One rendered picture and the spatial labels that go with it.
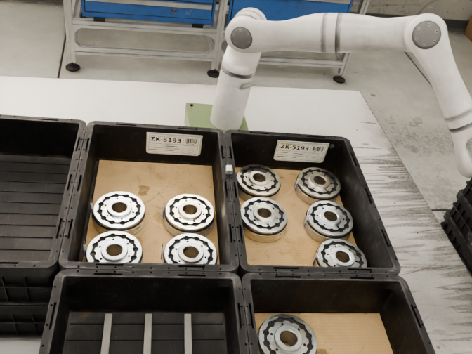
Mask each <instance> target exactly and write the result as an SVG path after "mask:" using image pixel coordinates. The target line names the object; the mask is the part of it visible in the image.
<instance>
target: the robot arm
mask: <svg viewBox="0 0 472 354"><path fill-rule="evenodd" d="M225 39H226V41H227V43H228V47H227V48H226V51H225V54H224V56H223V60H222V63H221V70H220V73H219V77H218V83H217V87H216V93H215V96H214V103H213V106H212V110H211V116H210V122H211V123H212V124H213V125H214V126H215V127H216V128H218V129H220V130H224V131H227V130H230V129H235V130H238V129H239V128H240V127H241V124H242V120H243V116H244V112H245V109H246V106H247V101H248V98H249V93H250V90H251V85H252V82H253V79H254V75H255V71H256V68H257V65H258V62H259V60H260V57H261V53H262V52H266V51H300V52H318V53H353V52H360V51H371V50H392V51H404V52H409V53H413V54H414V56H415V57H416V59H417V60H418V61H419V63H420V64H421V66H422V67H423V69H424V71H425V73H426V75H427V77H428V79H429V81H430V83H431V86H432V87H433V91H434V93H435V96H436V99H437V102H438V105H439V108H440V111H441V112H442V115H443V117H444V119H445V122H446V124H447V127H448V129H449V130H450V133H451V136H452V140H453V143H454V152H455V160H456V165H457V169H458V171H459V173H460V174H461V175H463V176H464V177H467V178H472V146H470V147H466V143H467V142H468V140H469V139H471V138H472V98H471V96H470V94H469V92H468V90H467V88H466V86H465V84H464V82H463V80H462V78H461V76H460V73H459V71H458V69H457V66H456V63H455V61H454V57H453V55H452V49H451V46H450V40H449V37H448V31H447V25H446V23H445V21H444V20H443V19H442V18H441V17H439V16H438V15H435V14H432V13H423V14H421V15H413V16H406V17H396V18H379V17H373V16H368V15H360V14H353V13H314V14H310V15H305V16H301V17H298V18H294V19H290V20H283V21H267V19H266V17H265V16H264V14H263V13H262V12H261V11H260V10H259V9H256V8H250V7H249V8H243V9H242V10H240V11H239V12H238V13H237V14H236V15H235V17H234V18H233V19H232V20H231V21H230V23H229V24H228V26H227V28H226V31H225Z"/></svg>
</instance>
